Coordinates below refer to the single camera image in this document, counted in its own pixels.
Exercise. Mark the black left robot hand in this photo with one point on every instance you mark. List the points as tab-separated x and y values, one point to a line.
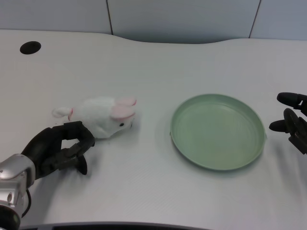
51	143

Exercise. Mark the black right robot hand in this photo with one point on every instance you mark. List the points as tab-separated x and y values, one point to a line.
293	119

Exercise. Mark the white plush rabbit doll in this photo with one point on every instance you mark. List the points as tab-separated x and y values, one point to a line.
103	115

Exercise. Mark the green round plate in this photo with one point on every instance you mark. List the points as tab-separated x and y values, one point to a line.
217	131

